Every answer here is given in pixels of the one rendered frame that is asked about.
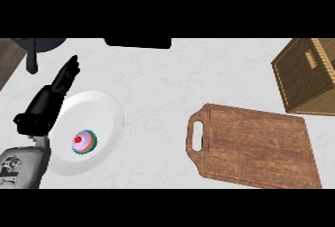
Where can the black appliance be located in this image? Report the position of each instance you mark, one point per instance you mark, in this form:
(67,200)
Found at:
(139,43)

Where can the brown wooden cutting board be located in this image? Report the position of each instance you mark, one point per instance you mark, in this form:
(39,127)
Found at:
(257,147)

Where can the white round plate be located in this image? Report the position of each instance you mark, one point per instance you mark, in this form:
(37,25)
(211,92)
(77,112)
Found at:
(93,118)

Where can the pink frosted cupcake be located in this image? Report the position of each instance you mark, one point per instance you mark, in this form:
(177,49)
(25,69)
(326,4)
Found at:
(84,142)

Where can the dark frying pan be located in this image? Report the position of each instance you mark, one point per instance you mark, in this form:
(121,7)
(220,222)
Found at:
(37,45)

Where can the brown wicker basket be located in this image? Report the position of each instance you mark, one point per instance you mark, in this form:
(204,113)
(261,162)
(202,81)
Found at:
(306,79)

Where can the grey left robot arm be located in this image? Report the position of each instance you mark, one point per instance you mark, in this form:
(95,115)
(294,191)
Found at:
(21,168)

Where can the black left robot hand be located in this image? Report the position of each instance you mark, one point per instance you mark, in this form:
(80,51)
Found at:
(43,108)

